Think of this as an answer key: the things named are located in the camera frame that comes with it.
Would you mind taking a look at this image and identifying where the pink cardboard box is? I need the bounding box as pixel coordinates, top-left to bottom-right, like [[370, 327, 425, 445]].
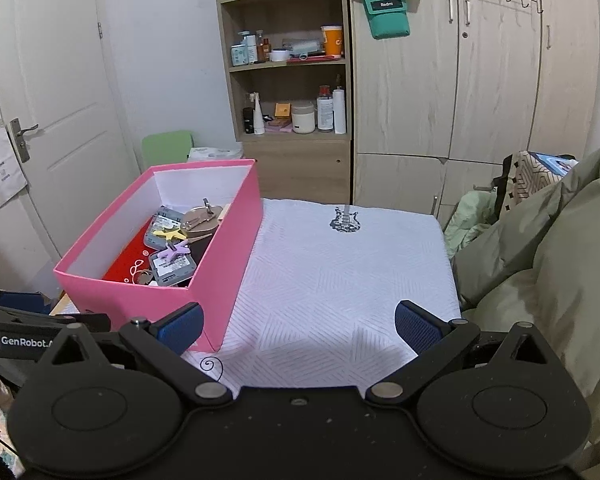
[[54, 159, 263, 352]]

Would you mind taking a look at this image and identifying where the beige rounded compact case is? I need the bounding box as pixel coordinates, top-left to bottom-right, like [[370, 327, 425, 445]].
[[181, 206, 223, 240]]

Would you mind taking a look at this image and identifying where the black rectangular case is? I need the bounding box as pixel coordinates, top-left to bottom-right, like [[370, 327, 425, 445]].
[[173, 235, 213, 287]]

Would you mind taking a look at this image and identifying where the grey portable wifi router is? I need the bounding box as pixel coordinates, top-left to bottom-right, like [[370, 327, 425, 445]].
[[143, 206, 184, 250]]

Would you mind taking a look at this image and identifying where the purple star hair clip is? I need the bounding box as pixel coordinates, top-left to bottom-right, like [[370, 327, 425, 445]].
[[157, 240, 190, 262]]

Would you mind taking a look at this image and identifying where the yellow star hair clip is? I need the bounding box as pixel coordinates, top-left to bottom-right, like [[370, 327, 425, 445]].
[[148, 229, 187, 243]]

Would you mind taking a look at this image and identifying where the white patterned table cloth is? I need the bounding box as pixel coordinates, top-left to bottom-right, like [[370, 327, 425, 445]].
[[184, 200, 460, 392]]

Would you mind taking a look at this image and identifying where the olive green duvet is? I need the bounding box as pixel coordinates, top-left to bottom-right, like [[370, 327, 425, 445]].
[[452, 149, 600, 479]]

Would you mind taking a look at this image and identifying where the patterned black white bag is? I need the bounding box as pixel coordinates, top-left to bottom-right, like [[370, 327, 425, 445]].
[[492, 151, 579, 219]]

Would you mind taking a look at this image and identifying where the white tissue paper pack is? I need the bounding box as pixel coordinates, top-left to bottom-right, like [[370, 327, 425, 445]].
[[187, 146, 244, 162]]

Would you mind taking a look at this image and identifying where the green folding table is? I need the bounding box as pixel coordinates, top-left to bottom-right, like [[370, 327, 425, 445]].
[[140, 130, 194, 168]]

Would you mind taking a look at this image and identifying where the white door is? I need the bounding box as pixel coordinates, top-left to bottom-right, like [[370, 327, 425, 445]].
[[0, 0, 138, 255]]

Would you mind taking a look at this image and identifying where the white spray bottle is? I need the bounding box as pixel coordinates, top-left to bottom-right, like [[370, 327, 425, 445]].
[[249, 92, 265, 136]]

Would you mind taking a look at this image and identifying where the black small bottle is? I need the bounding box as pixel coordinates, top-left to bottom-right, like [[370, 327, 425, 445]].
[[242, 106, 254, 134]]

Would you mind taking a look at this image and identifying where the white round jar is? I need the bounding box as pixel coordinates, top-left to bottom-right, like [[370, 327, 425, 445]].
[[291, 101, 316, 134]]

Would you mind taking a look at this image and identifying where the small orange box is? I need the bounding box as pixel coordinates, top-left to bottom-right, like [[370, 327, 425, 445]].
[[274, 102, 291, 119]]

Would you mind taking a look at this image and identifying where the light wood wardrobe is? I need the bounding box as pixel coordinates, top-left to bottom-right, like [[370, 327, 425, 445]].
[[349, 0, 600, 219]]

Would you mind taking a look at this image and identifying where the orange paper cup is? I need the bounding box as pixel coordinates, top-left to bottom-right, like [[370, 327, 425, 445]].
[[321, 25, 343, 58]]

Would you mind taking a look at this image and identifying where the teal hanging pouch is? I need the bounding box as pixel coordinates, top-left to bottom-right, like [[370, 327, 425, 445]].
[[363, 0, 411, 40]]

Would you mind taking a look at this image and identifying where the wooden shelf cabinet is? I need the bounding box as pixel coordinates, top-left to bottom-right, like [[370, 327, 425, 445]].
[[216, 0, 353, 204]]

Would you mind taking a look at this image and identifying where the silver door handle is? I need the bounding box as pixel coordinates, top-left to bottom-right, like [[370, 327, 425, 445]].
[[9, 118, 40, 164]]

